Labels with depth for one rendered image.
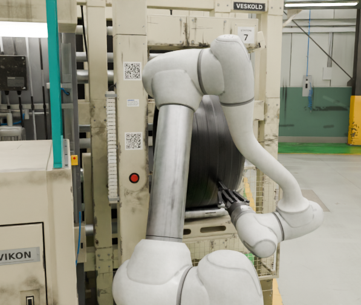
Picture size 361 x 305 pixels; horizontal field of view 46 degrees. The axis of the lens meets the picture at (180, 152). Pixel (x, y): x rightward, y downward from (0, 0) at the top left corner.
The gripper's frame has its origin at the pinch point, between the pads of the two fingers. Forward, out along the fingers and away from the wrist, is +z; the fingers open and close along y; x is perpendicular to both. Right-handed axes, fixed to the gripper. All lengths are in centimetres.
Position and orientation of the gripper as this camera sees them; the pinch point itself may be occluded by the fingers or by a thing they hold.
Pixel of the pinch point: (222, 188)
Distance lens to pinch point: 171.1
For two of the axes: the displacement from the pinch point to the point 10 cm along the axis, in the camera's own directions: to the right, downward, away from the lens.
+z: -2.5, -3.9, 8.9
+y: -9.7, 0.3, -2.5
